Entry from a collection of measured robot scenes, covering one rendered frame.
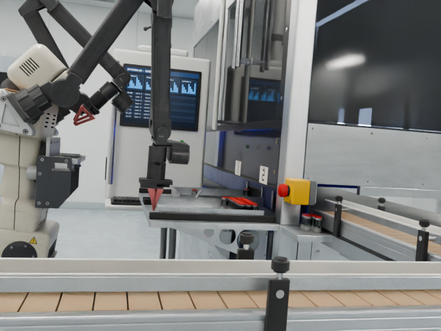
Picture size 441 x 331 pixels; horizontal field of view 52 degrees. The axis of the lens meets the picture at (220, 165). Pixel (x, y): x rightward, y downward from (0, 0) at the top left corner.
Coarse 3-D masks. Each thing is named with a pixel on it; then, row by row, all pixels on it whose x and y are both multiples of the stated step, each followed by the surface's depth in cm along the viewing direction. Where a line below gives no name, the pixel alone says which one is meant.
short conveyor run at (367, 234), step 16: (336, 208) 125; (352, 208) 124; (368, 208) 127; (384, 208) 127; (336, 224) 125; (352, 224) 118; (368, 224) 122; (384, 224) 109; (400, 224) 103; (416, 224) 107; (336, 240) 126; (352, 240) 118; (368, 240) 110; (384, 240) 104; (400, 240) 101; (416, 240) 104; (432, 240) 91; (352, 256) 117; (368, 256) 110; (384, 256) 104; (400, 256) 98; (416, 256) 91; (432, 256) 88
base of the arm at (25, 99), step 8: (24, 88) 124; (32, 88) 125; (8, 96) 120; (16, 96) 123; (24, 96) 122; (32, 96) 124; (40, 96) 124; (16, 104) 120; (24, 104) 123; (32, 104) 123; (40, 104) 125; (48, 104) 126; (24, 112) 121; (32, 112) 124; (40, 112) 126; (24, 120) 121; (32, 120) 126
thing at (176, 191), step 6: (174, 192) 188; (180, 192) 198; (186, 192) 199; (204, 192) 201; (210, 192) 201; (216, 192) 202; (222, 192) 202; (228, 192) 203; (234, 192) 204; (240, 192) 204; (252, 198) 179; (258, 198) 180
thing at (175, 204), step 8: (160, 200) 162; (168, 200) 163; (176, 200) 164; (184, 200) 164; (192, 200) 165; (200, 200) 166; (208, 200) 166; (216, 200) 167; (160, 208) 137; (168, 208) 137; (176, 208) 138; (184, 208) 138; (192, 208) 139; (200, 208) 140; (208, 208) 140; (216, 208) 164
